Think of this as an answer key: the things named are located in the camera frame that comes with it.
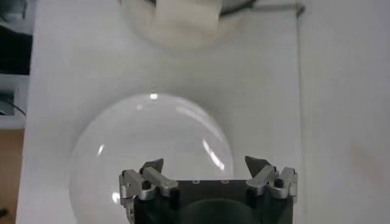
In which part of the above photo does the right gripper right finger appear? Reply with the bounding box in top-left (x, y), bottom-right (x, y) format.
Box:
top-left (244, 155), bottom-right (299, 200)

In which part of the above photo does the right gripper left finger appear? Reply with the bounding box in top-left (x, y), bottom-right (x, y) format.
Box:
top-left (118, 158), bottom-right (180, 205)

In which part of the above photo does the white round plate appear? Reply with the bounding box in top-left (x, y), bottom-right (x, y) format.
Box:
top-left (68, 93), bottom-right (235, 224)

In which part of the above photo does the cream electric cooking pot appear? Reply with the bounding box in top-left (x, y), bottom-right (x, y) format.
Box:
top-left (117, 0), bottom-right (255, 51)

